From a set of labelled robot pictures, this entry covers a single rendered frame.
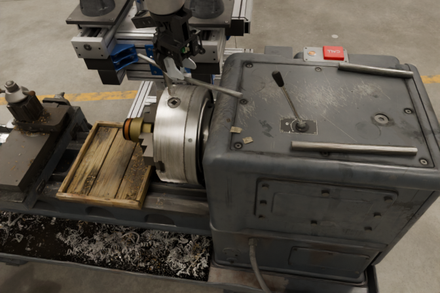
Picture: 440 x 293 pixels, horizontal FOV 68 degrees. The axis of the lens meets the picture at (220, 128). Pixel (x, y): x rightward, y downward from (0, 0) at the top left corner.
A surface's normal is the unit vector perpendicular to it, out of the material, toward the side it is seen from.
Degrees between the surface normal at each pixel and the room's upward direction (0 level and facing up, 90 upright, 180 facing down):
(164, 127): 36
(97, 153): 0
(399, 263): 0
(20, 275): 0
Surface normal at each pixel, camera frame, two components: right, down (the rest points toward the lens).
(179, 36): -0.61, 0.67
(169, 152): -0.14, 0.32
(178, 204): -0.04, -0.66
